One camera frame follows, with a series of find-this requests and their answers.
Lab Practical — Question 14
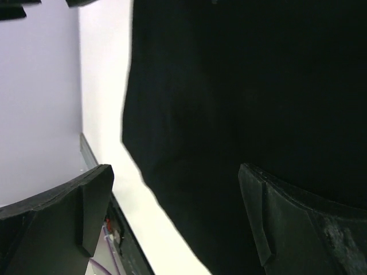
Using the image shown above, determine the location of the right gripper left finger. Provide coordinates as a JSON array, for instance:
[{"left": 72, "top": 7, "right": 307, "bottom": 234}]
[{"left": 1, "top": 164, "right": 114, "bottom": 275}]

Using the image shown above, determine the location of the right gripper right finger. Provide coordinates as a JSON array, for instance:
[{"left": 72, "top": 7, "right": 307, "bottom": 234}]
[{"left": 239, "top": 164, "right": 366, "bottom": 275}]

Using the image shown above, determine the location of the black t-shirt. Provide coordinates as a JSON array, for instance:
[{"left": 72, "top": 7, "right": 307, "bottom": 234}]
[{"left": 122, "top": 1, "right": 366, "bottom": 274}]

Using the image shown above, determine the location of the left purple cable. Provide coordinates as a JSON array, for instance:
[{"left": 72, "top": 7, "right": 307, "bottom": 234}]
[{"left": 88, "top": 223, "right": 121, "bottom": 275}]

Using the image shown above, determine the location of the aluminium extrusion rail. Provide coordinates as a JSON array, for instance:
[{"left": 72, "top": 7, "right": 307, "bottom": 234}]
[{"left": 80, "top": 133, "right": 99, "bottom": 170}]

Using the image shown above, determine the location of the black mounting base plate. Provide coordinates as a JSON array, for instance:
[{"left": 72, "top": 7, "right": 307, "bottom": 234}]
[{"left": 105, "top": 194, "right": 154, "bottom": 275}]

